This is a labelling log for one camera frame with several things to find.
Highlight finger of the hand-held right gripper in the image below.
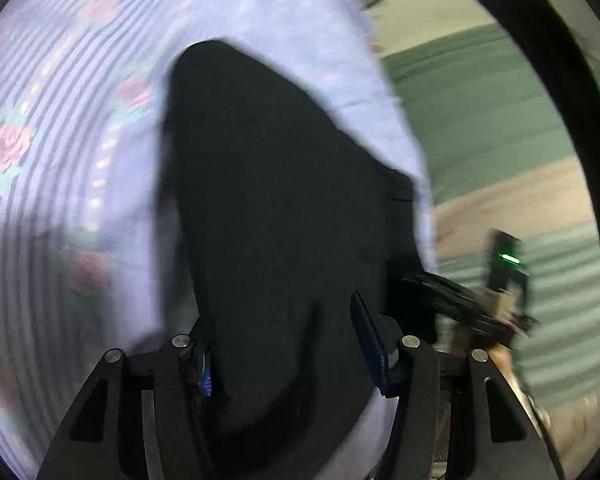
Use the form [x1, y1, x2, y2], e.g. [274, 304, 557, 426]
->
[402, 271, 487, 322]

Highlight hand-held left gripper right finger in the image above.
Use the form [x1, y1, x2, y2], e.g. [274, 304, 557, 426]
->
[350, 291, 566, 480]

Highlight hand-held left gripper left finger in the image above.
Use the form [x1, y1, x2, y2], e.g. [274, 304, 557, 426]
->
[37, 319, 217, 480]

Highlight black pants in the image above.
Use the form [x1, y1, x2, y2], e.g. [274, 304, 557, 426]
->
[156, 39, 437, 480]

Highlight person's right hand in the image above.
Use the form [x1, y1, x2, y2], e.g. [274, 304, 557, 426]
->
[489, 346, 554, 442]

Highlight beige cloth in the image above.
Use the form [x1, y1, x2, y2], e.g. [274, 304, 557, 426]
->
[432, 157, 592, 262]

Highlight green striped bed cover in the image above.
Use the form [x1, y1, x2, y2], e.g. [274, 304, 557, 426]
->
[379, 22, 600, 411]

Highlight blue striped floral bedsheet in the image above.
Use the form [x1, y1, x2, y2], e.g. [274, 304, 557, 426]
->
[0, 0, 439, 480]

